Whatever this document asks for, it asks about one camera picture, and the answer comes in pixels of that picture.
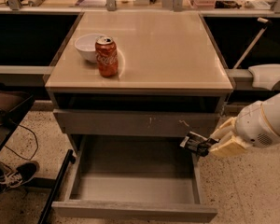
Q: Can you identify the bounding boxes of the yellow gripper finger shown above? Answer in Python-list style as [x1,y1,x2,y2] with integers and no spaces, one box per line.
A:
[210,117,236,140]
[209,131,251,158]

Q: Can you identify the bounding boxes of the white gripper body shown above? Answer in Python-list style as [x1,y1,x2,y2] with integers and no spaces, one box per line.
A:
[235,101,280,147]

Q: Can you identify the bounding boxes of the black rxbar chocolate bar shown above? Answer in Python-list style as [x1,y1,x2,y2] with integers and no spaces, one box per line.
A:
[180,132,217,157]

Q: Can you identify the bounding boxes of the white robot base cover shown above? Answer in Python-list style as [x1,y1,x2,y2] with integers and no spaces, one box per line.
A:
[248,63,280,91]

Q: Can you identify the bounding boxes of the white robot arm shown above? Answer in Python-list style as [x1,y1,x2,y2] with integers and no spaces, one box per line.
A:
[209,93,280,157]

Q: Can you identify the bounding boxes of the grey drawer cabinet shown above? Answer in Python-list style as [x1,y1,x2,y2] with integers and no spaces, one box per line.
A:
[44,10,234,161]

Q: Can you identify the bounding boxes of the open grey lower drawer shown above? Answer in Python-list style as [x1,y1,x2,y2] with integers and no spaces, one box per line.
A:
[52,135,217,223]

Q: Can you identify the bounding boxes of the grey middle drawer front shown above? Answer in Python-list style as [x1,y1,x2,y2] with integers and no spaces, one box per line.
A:
[53,109,219,137]

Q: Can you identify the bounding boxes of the red coca-cola can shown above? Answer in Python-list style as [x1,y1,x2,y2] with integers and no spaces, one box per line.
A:
[95,35,119,77]

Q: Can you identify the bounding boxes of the white ceramic bowl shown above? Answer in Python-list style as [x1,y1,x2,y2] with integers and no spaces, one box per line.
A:
[75,34,103,63]

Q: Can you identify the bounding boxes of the black sneaker white laces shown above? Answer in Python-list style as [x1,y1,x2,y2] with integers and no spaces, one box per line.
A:
[0,161,39,189]

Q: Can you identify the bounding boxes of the dark office chair seat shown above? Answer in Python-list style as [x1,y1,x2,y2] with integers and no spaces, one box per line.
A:
[0,83,35,151]

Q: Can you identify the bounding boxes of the black cable on floor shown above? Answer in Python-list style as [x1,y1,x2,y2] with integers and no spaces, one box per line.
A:
[3,120,39,161]

